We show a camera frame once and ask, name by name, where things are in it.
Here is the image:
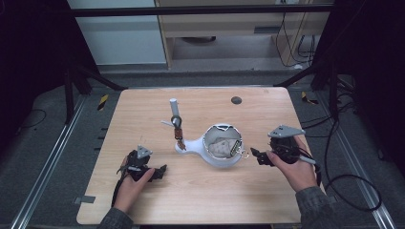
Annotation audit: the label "yellow and black tape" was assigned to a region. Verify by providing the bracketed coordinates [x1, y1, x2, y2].
[96, 94, 110, 112]
[300, 91, 320, 106]

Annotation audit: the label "olive and orange key lanyard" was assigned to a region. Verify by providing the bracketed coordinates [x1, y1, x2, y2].
[170, 114, 187, 152]

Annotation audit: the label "white cabinet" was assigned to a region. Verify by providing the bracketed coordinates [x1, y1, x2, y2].
[66, 0, 168, 67]

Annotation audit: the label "aluminium floor rail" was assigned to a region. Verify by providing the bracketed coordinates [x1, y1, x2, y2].
[9, 94, 88, 229]
[317, 92, 398, 229]

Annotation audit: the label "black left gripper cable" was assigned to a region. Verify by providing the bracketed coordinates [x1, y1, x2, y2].
[110, 165, 141, 208]

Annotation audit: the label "person's left hand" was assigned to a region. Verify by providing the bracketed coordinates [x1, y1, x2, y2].
[112, 156, 157, 215]

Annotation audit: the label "white stand with bowl tray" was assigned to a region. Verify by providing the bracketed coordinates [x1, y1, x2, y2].
[160, 97, 245, 169]

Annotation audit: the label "black cables under desk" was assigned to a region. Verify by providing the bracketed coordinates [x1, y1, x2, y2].
[274, 11, 317, 70]

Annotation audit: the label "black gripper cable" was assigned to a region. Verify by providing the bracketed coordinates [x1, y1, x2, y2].
[299, 152, 323, 188]
[110, 165, 141, 208]

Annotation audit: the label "thin black floor cable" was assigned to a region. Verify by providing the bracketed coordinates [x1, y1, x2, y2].
[18, 108, 48, 131]

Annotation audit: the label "person's right hand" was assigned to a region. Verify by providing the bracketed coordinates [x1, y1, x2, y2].
[266, 135, 320, 193]

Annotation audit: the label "black curtain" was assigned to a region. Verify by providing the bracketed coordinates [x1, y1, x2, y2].
[311, 0, 405, 179]
[0, 0, 100, 156]

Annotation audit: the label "black metal stand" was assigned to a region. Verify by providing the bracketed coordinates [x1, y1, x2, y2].
[62, 61, 129, 126]
[272, 58, 341, 121]

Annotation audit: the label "light wooden desk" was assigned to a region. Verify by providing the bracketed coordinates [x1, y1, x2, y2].
[154, 0, 332, 70]

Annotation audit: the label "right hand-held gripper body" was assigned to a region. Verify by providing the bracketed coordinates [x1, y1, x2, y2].
[266, 124, 307, 165]

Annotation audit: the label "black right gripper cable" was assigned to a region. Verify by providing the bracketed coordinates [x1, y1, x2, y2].
[299, 152, 323, 188]

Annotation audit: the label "black horizontal frame bar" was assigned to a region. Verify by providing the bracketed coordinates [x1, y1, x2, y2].
[67, 4, 336, 18]

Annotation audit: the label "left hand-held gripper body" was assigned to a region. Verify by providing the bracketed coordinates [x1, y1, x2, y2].
[121, 144, 157, 183]

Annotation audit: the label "thick black floor cable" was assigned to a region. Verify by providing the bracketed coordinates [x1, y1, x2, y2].
[300, 94, 384, 213]

